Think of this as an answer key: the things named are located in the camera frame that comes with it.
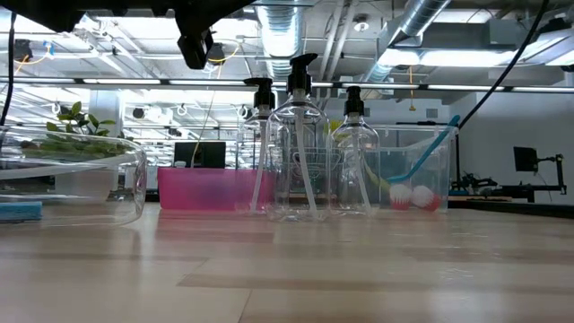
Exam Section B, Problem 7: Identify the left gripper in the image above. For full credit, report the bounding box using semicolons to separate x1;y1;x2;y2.
172;0;255;71

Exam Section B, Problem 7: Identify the clear pump bottle black cap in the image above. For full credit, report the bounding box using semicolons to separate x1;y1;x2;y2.
265;52;332;223
235;77;288;215
0;127;148;227
328;85;382;217

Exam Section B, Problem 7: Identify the green dish brush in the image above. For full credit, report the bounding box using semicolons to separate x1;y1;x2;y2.
329;118;392;195

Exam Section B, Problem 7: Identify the blue sponge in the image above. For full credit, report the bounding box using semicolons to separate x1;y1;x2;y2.
0;200;44;224

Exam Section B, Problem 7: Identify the black ceiling device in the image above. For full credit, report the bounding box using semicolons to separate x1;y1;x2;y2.
210;42;228;67
13;39;33;63

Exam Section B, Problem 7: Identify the black computer monitor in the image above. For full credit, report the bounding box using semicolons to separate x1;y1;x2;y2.
173;141;227;170

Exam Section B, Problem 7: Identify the green plant in white pot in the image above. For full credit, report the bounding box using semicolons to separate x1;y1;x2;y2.
44;101;135;153

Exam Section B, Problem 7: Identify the pink plastic bin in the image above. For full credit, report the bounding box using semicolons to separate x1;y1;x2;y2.
156;167;277;212

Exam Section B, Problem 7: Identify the tall clear plastic bin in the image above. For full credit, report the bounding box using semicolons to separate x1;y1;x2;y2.
338;124;459;213

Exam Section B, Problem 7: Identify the silver ventilation duct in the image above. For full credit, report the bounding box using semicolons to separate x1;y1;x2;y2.
361;0;452;84
255;0;309;81

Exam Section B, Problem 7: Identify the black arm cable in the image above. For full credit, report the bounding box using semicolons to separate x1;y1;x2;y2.
457;0;552;131
0;12;17;128

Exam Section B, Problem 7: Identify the black aluminium frame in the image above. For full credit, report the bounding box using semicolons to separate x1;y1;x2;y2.
448;199;574;221

